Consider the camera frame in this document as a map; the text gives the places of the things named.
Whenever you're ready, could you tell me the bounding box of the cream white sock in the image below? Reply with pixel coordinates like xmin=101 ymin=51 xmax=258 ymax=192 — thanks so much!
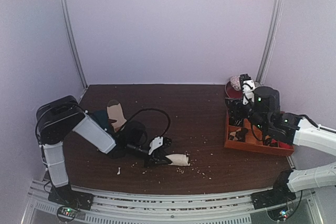
xmin=166 ymin=154 xmax=190 ymax=167

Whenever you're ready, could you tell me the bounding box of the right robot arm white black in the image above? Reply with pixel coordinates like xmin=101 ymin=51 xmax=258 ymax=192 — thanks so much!
xmin=225 ymin=74 xmax=335 ymax=204

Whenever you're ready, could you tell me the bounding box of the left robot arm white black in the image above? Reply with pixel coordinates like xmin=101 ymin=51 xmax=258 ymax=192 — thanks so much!
xmin=35 ymin=95 xmax=173 ymax=205

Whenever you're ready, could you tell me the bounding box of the white patterned bowl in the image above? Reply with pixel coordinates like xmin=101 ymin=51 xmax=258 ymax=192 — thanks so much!
xmin=230 ymin=76 xmax=241 ymax=91

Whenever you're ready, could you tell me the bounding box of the red round tray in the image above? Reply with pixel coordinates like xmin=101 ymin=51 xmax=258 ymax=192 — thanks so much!
xmin=225 ymin=81 xmax=243 ymax=99

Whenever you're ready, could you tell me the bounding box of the argyle brown sock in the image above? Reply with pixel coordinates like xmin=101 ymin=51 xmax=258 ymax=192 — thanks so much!
xmin=228 ymin=128 xmax=248 ymax=142

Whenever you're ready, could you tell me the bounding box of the orange wooden compartment box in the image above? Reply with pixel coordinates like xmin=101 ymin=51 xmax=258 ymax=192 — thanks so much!
xmin=224 ymin=112 xmax=294 ymax=156

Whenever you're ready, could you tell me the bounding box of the black red patterned sock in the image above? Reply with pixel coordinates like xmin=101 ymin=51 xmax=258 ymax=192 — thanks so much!
xmin=263 ymin=137 xmax=279 ymax=147

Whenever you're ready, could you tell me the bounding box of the beige brown striped sock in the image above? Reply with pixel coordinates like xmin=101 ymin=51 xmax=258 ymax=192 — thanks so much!
xmin=107 ymin=100 xmax=127 ymax=132

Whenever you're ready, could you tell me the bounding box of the dark teal monkey sock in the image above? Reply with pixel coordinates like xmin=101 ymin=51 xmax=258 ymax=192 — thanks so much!
xmin=93 ymin=110 xmax=110 ymax=130

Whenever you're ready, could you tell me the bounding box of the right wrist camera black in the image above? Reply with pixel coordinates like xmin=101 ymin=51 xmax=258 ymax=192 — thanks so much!
xmin=253 ymin=86 xmax=280 ymax=113

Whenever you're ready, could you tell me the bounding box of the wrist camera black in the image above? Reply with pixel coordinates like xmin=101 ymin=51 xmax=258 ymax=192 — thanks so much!
xmin=121 ymin=121 xmax=148 ymax=145
xmin=253 ymin=86 xmax=280 ymax=113

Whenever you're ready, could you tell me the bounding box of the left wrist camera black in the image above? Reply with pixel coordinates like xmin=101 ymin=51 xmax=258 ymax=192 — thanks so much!
xmin=121 ymin=121 xmax=148 ymax=145

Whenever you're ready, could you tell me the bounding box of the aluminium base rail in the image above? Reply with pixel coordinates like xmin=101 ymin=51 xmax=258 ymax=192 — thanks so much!
xmin=19 ymin=179 xmax=326 ymax=223

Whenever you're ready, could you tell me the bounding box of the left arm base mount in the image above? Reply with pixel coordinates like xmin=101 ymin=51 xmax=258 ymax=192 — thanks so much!
xmin=48 ymin=186 xmax=94 ymax=210

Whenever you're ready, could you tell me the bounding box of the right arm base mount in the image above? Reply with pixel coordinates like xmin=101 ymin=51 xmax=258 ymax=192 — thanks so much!
xmin=251 ymin=183 xmax=296 ymax=210

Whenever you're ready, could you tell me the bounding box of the right aluminium frame post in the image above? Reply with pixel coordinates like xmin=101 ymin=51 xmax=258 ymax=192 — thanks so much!
xmin=256 ymin=0 xmax=284 ymax=85

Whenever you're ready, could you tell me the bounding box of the aluminium frame post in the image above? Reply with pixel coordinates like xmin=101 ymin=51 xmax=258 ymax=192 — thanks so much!
xmin=60 ymin=0 xmax=88 ymax=90
xmin=256 ymin=0 xmax=284 ymax=85

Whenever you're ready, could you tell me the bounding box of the left aluminium frame post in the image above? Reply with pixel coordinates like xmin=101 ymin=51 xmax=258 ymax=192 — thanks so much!
xmin=60 ymin=0 xmax=88 ymax=90

